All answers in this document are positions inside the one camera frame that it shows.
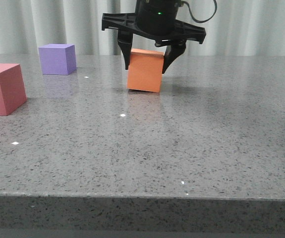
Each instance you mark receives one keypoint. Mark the orange foam cube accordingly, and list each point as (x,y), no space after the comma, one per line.
(145,70)

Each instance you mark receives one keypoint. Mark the purple foam cube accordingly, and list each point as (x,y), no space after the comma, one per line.
(57,59)

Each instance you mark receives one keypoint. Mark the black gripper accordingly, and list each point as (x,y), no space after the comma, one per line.
(155,20)

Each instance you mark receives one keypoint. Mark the red foam cube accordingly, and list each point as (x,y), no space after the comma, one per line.
(12,89)

